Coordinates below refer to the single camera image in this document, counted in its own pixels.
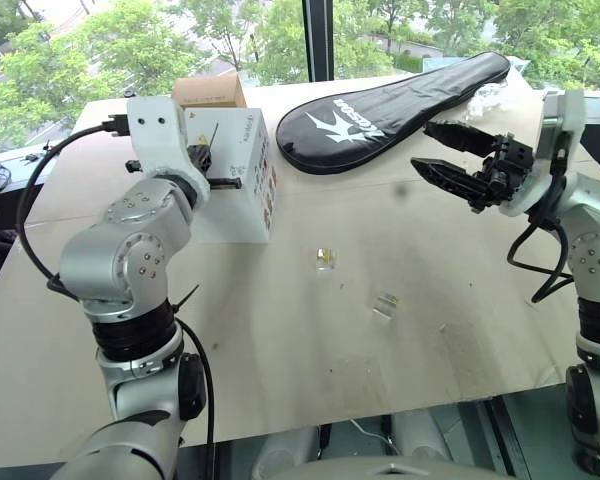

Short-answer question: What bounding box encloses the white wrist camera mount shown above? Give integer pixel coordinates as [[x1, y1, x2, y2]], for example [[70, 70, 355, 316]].
[[498, 89, 587, 217], [126, 96, 212, 206]]

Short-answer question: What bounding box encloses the crumpled clear plastic wrap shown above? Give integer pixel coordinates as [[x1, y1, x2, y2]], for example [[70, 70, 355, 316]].
[[463, 79, 512, 121]]

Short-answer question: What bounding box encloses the dark side desk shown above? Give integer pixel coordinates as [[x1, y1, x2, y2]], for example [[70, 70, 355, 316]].
[[0, 142, 56, 311]]

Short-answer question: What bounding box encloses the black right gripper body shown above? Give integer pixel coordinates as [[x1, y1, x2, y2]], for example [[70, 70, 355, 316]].
[[469, 133, 535, 215]]

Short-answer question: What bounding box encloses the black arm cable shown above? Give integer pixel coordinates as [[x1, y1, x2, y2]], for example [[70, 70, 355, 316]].
[[506, 144, 577, 304], [16, 115, 131, 302]]

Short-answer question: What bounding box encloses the dark window frame post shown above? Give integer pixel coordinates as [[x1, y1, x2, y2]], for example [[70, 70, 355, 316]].
[[301, 0, 335, 84]]

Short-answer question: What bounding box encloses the white box with slot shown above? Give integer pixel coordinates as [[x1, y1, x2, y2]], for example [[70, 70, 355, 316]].
[[182, 105, 280, 245]]

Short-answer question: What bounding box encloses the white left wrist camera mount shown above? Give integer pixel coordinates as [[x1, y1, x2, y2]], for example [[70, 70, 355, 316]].
[[126, 96, 212, 206]]

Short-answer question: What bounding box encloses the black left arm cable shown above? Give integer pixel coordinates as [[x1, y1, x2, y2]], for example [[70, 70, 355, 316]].
[[16, 115, 131, 302]]

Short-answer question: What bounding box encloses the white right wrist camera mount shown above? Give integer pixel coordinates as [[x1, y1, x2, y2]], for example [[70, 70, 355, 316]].
[[498, 89, 587, 217]]

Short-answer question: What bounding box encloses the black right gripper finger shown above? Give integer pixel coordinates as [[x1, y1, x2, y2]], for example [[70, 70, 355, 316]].
[[410, 157, 487, 204], [422, 120, 499, 156]]

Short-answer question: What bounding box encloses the grey robot torso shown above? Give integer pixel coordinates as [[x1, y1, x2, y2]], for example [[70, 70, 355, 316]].
[[252, 409, 506, 480]]

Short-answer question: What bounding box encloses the thin white cable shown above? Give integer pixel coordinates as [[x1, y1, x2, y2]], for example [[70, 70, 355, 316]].
[[348, 418, 397, 447]]

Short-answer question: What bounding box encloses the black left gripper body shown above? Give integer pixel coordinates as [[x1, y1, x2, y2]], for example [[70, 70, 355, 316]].
[[186, 141, 215, 177]]

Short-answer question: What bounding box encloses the brown cardboard box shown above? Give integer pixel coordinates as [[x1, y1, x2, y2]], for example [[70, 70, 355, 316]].
[[172, 73, 249, 110]]

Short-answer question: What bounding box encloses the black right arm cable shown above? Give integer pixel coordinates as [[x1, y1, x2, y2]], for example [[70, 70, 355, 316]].
[[506, 144, 577, 304]]

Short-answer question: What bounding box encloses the black racket cover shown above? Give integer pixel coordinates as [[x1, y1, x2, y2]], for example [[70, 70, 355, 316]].
[[275, 50, 511, 176]]

